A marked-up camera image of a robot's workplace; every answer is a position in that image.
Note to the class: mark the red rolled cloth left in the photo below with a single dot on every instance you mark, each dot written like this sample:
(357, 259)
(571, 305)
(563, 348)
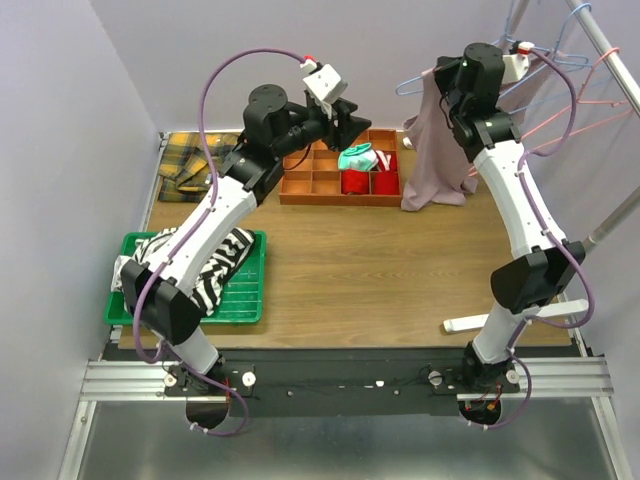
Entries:
(354, 182)

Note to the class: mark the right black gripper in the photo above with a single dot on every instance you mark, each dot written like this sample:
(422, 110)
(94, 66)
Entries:
(442, 70)

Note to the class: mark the orange compartment tray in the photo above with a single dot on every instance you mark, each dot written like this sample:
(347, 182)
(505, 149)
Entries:
(312, 176)

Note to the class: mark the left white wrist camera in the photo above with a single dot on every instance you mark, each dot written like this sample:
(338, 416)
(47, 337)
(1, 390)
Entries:
(324, 84)

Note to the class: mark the mauve tank top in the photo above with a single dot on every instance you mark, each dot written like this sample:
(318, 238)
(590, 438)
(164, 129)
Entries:
(471, 136)

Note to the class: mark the red rolled cloth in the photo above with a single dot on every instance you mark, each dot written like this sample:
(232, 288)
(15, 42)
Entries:
(354, 182)
(386, 183)

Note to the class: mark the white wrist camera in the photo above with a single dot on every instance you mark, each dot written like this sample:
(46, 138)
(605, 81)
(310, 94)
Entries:
(324, 84)
(517, 63)

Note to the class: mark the black white striped garment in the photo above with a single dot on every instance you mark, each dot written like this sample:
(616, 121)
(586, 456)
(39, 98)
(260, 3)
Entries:
(214, 275)

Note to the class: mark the green plastic tray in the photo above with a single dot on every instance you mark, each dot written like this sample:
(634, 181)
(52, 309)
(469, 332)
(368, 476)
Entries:
(241, 300)

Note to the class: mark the metal clothes rack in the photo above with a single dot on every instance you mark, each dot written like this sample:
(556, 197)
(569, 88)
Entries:
(600, 50)

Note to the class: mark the yellow plaid shirt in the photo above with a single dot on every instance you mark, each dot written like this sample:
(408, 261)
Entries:
(185, 174)

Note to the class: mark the black mounting base plate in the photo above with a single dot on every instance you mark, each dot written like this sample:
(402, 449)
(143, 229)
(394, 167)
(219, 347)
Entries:
(343, 382)

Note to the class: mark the teal white sock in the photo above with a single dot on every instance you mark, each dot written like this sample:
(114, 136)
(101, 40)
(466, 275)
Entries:
(361, 157)

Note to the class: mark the red rolled cloth right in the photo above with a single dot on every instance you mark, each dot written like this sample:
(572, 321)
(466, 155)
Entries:
(386, 183)

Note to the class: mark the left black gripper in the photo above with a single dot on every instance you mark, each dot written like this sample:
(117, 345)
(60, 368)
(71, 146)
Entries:
(338, 121)

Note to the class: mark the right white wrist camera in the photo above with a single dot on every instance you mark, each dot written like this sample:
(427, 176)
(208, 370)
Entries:
(517, 63)

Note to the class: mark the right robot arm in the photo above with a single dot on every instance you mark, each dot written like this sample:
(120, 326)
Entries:
(544, 261)

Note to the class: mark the aluminium frame rail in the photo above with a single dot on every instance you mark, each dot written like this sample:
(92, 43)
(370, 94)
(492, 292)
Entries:
(131, 381)

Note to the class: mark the red white striped sock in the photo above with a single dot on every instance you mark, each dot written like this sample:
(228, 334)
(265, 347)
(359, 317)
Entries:
(386, 161)

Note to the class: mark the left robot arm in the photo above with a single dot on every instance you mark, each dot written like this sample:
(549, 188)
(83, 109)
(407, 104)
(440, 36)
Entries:
(159, 289)

